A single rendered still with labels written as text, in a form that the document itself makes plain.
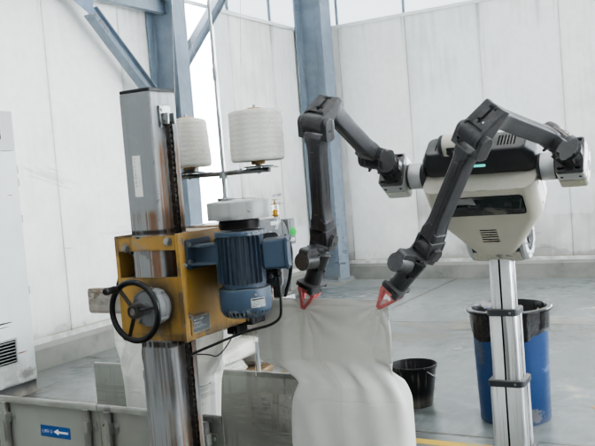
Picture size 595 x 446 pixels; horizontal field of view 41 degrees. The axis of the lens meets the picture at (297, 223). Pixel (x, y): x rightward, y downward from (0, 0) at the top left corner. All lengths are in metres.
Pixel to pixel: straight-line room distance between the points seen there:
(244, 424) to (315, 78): 8.53
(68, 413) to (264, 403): 0.73
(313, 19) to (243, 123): 9.13
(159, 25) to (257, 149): 6.49
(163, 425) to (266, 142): 0.88
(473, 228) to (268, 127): 0.85
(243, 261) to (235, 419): 1.13
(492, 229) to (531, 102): 7.77
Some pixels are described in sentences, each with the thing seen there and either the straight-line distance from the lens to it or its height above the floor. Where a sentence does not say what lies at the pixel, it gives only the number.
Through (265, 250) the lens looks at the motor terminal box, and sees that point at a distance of 2.26.
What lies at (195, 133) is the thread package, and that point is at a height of 1.63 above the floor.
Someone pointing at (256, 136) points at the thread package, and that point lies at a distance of 2.36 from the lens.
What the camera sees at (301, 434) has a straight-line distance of 2.65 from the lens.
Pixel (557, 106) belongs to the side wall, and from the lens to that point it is 10.46.
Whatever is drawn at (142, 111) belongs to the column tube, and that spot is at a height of 1.69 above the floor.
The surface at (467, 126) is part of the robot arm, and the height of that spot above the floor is 1.57.
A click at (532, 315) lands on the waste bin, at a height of 0.62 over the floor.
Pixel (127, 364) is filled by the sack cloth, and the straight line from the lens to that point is 3.02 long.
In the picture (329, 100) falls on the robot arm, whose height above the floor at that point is 1.69.
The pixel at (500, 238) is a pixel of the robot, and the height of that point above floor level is 1.21.
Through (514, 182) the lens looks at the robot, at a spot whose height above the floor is 1.40.
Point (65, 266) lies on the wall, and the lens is 7.58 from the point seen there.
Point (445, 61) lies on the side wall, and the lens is 10.88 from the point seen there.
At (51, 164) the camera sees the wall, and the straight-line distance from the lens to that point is 7.52.
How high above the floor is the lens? 1.46
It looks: 3 degrees down
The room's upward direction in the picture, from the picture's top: 5 degrees counter-clockwise
